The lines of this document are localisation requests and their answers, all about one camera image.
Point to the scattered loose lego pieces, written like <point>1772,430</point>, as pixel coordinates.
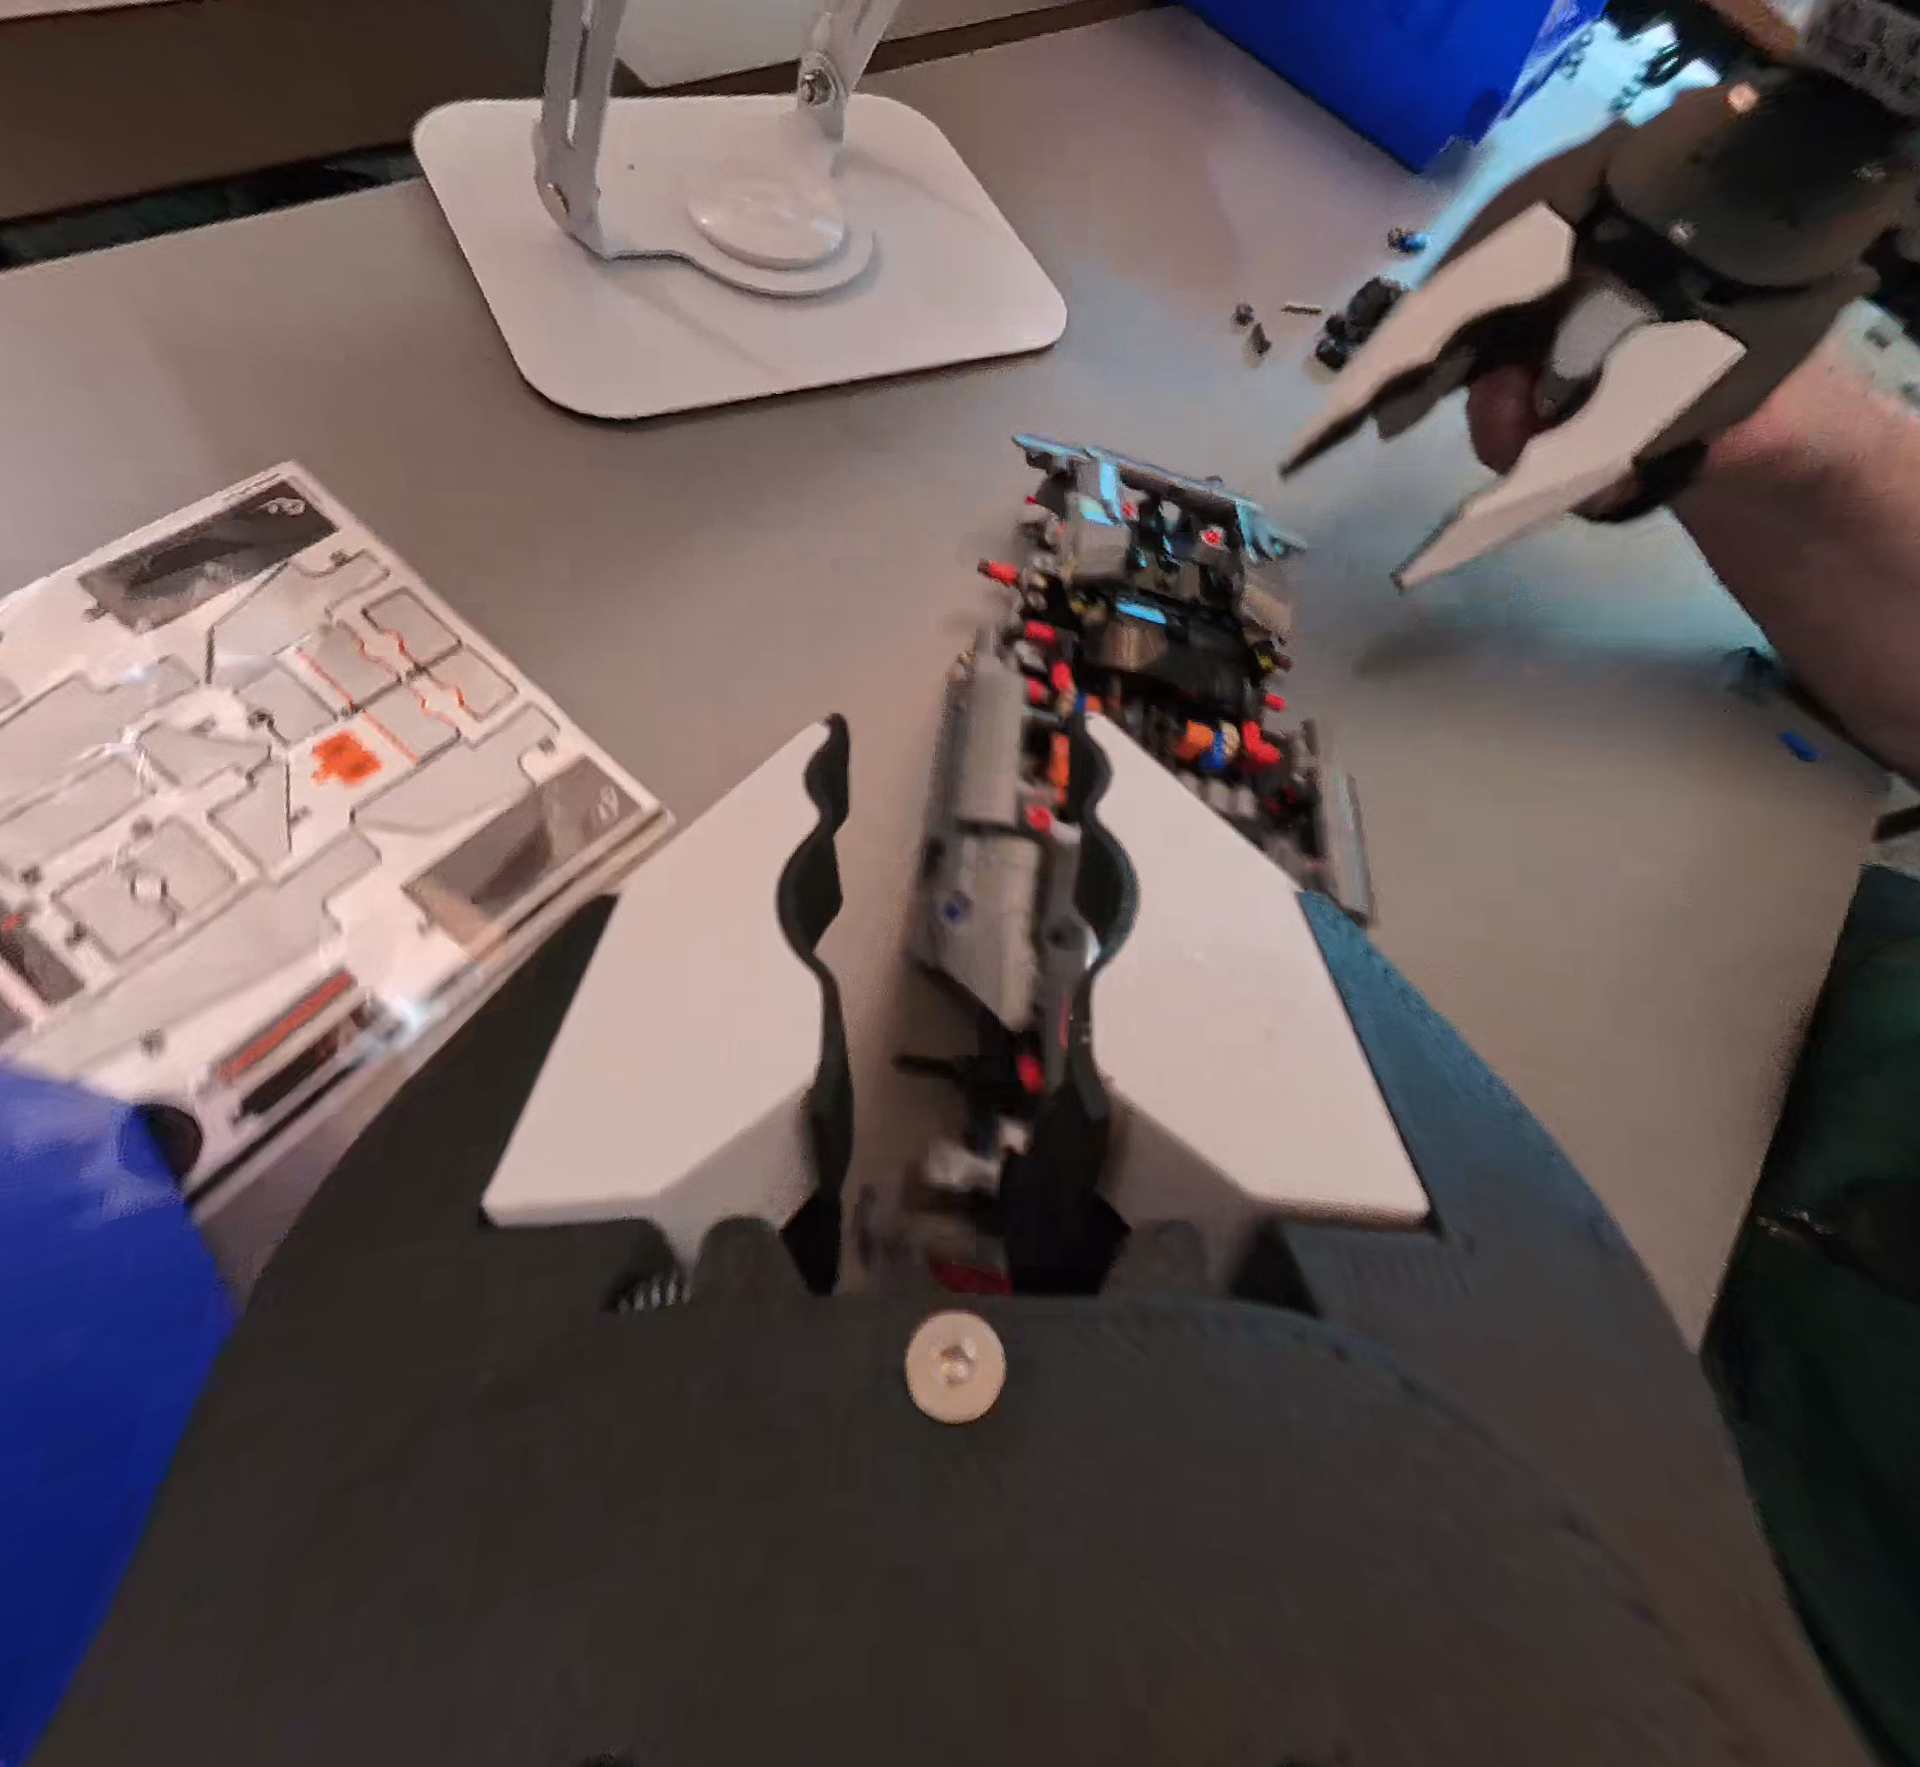
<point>1359,313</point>

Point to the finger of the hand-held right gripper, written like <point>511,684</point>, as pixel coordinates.
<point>1622,418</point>
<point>1470,282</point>

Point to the lego sticker sheet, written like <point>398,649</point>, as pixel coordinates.
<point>224,779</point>

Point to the white stand with metal arms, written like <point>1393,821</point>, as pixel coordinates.
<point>901,282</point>

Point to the person's green shirt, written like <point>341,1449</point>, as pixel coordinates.
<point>1845,1198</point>

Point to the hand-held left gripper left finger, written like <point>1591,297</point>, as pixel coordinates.
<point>675,1047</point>

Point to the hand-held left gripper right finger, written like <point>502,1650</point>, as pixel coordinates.
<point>1245,1047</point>

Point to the grey black lego car model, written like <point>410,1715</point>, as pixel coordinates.
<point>1154,598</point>

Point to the person's right hand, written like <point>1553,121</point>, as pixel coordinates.
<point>1508,418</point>

